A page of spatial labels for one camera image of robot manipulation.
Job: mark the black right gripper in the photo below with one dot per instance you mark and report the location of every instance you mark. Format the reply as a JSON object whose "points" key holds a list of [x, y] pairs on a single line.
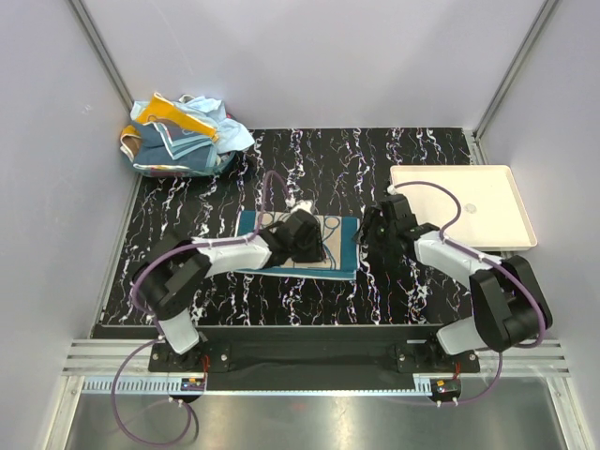
{"points": [[372, 217]]}

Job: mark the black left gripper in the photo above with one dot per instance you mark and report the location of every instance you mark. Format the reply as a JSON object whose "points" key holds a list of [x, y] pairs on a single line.
{"points": [[316, 253]]}

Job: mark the teal beige Doraemon towel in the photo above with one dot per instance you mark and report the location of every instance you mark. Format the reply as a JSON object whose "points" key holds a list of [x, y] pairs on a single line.
{"points": [[341, 255]]}

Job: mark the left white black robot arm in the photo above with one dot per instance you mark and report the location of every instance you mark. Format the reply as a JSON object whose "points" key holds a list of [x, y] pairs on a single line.
{"points": [[166, 282]]}

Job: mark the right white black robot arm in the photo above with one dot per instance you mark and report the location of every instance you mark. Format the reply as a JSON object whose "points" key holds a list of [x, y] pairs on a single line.
{"points": [[508, 307]]}

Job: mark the light blue towel in basket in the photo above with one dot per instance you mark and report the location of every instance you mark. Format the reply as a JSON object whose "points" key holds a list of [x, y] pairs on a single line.
{"points": [[232, 136]]}

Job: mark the white square tray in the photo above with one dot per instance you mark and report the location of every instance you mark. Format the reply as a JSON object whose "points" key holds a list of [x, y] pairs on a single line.
{"points": [[493, 216]]}

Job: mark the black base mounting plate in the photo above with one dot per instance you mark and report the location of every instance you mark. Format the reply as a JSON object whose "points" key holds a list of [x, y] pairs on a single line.
{"points": [[314, 358]]}

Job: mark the right small circuit board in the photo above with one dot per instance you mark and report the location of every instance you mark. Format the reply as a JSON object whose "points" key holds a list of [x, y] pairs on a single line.
{"points": [[447, 386]]}

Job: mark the small circuit board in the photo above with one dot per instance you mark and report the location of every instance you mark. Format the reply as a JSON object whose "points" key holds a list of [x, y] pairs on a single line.
{"points": [[193, 384], [447, 386]]}

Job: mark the left small circuit board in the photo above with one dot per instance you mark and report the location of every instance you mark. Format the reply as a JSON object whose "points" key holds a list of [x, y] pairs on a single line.
{"points": [[193, 384]]}

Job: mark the yellow towel in basket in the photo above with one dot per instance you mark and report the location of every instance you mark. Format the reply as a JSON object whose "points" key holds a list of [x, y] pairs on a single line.
{"points": [[159, 110]]}

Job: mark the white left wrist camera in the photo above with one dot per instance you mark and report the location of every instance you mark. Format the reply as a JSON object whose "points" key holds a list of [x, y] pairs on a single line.
{"points": [[303, 205]]}

